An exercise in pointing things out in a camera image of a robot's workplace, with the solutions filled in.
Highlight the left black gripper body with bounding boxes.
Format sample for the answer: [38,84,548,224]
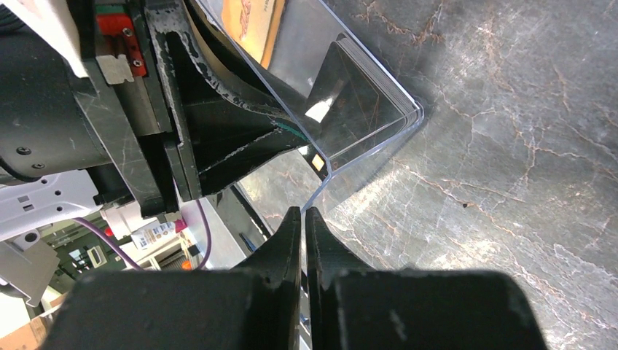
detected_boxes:
[69,1,200,218]

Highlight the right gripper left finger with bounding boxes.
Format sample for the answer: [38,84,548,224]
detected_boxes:
[42,207,302,349]

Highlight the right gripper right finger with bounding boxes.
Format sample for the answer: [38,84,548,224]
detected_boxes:
[305,208,547,349]

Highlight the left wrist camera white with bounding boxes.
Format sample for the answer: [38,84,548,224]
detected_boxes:
[1,170,101,307]

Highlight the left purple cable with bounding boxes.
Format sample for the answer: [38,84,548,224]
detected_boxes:
[72,198,214,271]

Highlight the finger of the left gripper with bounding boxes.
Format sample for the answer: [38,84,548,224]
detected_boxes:
[144,1,309,196]

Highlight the dark card stack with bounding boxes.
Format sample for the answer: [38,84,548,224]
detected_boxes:
[301,34,422,158]

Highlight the clear plastic card box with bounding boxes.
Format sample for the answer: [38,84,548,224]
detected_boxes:
[197,1,425,206]

